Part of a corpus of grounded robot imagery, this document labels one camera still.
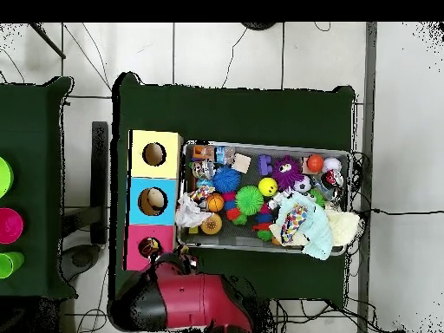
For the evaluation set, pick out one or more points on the pink plastic cup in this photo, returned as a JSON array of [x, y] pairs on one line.
[[9, 225]]

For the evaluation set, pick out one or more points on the shallow clear mesh bin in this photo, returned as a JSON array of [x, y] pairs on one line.
[[338, 166]]

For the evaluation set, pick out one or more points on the purple building block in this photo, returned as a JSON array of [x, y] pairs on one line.
[[265, 165]]

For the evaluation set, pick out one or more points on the black round base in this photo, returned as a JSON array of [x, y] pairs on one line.
[[259, 25]]

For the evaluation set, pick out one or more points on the large blue spiky ball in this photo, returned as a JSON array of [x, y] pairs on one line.
[[226, 179]]

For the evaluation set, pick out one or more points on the black panel on stand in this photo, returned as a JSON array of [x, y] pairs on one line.
[[100, 180]]

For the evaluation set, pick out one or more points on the cream waffle cloth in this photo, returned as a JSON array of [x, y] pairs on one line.
[[345, 225]]

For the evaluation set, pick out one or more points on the polka dot patterned cloth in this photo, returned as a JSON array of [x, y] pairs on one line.
[[294, 220]]

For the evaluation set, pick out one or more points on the yellow smiley ball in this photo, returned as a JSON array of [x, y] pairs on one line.
[[268, 186]]

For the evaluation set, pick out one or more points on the tan orange ball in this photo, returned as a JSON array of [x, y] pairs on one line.
[[211, 223]]

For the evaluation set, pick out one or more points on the long orange building block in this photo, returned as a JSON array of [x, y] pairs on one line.
[[203, 152]]

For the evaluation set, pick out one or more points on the bright green plastic cup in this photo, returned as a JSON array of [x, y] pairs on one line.
[[10, 264]]

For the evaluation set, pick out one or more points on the green spiky ball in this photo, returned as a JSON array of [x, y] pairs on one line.
[[250, 201]]

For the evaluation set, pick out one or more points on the orange basketball toy ball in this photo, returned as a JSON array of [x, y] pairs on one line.
[[216, 202]]

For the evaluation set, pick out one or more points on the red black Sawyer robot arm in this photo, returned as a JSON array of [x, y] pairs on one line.
[[194, 298]]

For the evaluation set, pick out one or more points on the purple spiky ball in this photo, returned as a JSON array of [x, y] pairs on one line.
[[287, 172]]

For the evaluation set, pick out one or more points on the yellow-green plastic cup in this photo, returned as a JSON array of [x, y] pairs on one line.
[[3, 177]]

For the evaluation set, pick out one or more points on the yellow plush duck toy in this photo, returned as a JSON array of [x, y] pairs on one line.
[[148, 247]]

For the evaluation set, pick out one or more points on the light blue knitted cloth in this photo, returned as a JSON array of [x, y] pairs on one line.
[[316, 232]]

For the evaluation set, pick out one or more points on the side table with green cloth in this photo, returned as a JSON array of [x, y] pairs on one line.
[[41, 139]]

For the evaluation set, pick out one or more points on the white baseball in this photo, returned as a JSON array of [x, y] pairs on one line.
[[332, 164]]

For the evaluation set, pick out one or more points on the wooden box with three holes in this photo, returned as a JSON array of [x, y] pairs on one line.
[[154, 187]]

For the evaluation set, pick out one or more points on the small soccer ball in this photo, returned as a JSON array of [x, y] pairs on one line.
[[302, 184]]

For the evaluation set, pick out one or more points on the dark green table cloth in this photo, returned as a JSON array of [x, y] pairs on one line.
[[152, 104]]

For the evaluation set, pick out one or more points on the plain wooden block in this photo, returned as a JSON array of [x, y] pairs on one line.
[[241, 163]]

